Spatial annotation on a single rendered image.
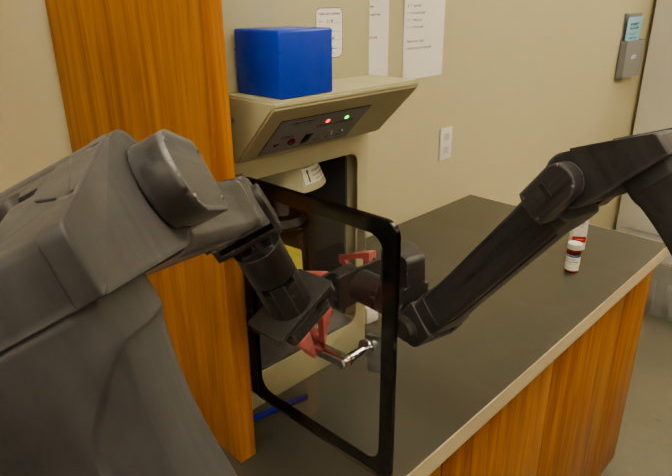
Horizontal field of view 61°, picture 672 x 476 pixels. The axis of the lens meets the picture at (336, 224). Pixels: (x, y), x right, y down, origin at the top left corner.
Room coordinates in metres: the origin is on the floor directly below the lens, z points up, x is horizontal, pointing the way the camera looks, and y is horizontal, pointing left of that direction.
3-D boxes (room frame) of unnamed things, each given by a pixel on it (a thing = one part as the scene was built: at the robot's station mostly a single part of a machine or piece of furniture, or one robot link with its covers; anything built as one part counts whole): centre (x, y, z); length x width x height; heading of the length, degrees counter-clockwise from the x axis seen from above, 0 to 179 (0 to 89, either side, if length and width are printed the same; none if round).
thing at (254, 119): (0.92, 0.01, 1.46); 0.32 x 0.11 x 0.10; 135
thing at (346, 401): (0.74, 0.04, 1.19); 0.30 x 0.01 x 0.40; 47
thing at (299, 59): (0.86, 0.07, 1.56); 0.10 x 0.10 x 0.09; 45
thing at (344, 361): (0.66, 0.00, 1.20); 0.10 x 0.05 x 0.03; 47
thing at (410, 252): (0.80, -0.11, 1.21); 0.12 x 0.09 x 0.11; 31
